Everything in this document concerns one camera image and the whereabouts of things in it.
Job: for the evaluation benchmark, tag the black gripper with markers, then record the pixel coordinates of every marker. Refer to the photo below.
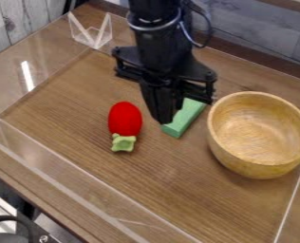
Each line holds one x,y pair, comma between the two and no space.
161,64

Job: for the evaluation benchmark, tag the black equipment bottom left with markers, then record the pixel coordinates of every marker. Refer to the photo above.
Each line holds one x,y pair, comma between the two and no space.
21,230

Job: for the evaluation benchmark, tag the red felt strawberry toy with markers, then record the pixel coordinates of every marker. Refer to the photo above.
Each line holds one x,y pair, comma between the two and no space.
125,123

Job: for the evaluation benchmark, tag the clear acrylic tray enclosure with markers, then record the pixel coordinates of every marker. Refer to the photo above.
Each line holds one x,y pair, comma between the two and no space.
164,194

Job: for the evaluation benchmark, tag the light wooden bowl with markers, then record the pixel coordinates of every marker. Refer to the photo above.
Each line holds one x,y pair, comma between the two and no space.
253,134

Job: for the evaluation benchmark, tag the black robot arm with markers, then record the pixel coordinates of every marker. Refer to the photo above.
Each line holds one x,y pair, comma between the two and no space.
160,9

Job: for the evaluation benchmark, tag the green rectangular block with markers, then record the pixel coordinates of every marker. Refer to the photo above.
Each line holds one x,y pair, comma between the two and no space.
184,118

